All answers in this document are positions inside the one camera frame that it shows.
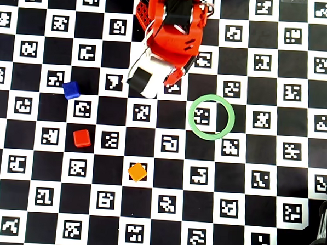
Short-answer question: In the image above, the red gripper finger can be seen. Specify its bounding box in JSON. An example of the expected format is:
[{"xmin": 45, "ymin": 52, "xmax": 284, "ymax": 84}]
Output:
[{"xmin": 163, "ymin": 66, "xmax": 188, "ymax": 88}]

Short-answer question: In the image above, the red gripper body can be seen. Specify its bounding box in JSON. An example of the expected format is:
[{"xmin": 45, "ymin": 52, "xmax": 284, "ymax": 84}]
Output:
[{"xmin": 146, "ymin": 27, "xmax": 205, "ymax": 73}]

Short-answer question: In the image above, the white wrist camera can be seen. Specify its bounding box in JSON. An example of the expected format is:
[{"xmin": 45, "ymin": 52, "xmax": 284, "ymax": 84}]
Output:
[{"xmin": 125, "ymin": 53, "xmax": 175, "ymax": 100}]

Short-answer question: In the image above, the red cube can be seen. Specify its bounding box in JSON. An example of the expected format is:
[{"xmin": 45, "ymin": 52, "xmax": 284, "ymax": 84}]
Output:
[{"xmin": 72, "ymin": 128, "xmax": 93, "ymax": 149}]

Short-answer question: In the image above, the green flat ring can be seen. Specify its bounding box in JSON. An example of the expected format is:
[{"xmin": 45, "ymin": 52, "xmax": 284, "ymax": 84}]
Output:
[{"xmin": 186, "ymin": 93, "xmax": 237, "ymax": 143}]

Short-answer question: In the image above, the orange cube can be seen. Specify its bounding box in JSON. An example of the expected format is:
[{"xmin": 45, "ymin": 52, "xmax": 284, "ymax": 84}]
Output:
[{"xmin": 127, "ymin": 162, "xmax": 148, "ymax": 183}]

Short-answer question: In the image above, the blue cube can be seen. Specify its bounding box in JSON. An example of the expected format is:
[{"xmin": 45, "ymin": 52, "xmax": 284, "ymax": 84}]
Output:
[{"xmin": 61, "ymin": 80, "xmax": 82, "ymax": 101}]

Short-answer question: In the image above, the black flexible camera stand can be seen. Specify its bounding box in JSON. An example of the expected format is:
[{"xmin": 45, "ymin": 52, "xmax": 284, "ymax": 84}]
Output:
[{"xmin": 305, "ymin": 187, "xmax": 327, "ymax": 245}]

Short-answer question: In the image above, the checkerboard marker mat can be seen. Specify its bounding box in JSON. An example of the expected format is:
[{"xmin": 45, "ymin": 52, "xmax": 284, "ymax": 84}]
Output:
[{"xmin": 0, "ymin": 0, "xmax": 327, "ymax": 245}]

